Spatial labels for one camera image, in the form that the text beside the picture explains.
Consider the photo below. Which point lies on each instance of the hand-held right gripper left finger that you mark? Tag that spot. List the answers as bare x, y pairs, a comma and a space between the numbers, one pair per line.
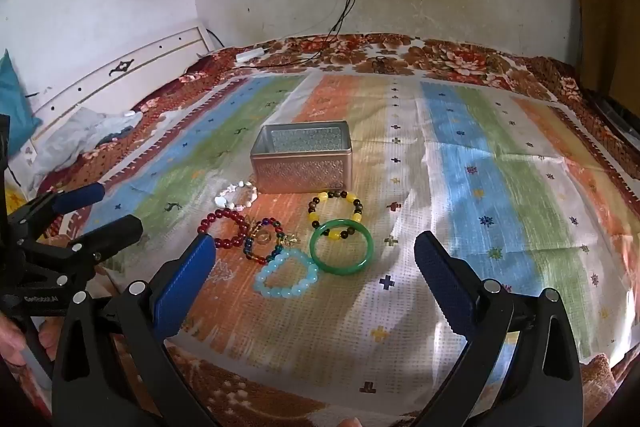
185, 287

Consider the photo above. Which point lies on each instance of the teal pillow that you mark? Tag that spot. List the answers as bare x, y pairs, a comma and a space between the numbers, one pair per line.
15, 107

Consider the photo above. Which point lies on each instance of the white charger block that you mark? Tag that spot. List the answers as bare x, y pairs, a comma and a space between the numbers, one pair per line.
249, 55

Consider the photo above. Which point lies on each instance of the dark key bunch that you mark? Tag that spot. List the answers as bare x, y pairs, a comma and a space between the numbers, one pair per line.
382, 64

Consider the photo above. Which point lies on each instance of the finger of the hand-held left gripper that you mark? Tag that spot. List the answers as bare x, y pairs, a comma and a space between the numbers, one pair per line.
80, 198
115, 232

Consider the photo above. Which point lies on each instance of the white bed headboard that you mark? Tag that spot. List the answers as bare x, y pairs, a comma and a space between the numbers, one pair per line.
100, 77

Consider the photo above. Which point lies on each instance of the silver embossed tin box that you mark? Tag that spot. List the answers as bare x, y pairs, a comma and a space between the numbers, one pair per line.
300, 167

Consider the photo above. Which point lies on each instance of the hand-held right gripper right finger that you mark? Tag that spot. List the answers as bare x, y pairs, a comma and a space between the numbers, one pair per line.
440, 282

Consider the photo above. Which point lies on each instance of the green jade bangle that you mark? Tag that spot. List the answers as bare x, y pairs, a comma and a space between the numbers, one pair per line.
345, 266

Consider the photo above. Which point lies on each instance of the grey crumpled cloth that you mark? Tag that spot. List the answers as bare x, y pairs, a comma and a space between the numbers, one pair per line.
75, 137

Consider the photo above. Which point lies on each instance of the person's left hand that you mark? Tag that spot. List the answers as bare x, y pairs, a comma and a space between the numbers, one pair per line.
12, 342

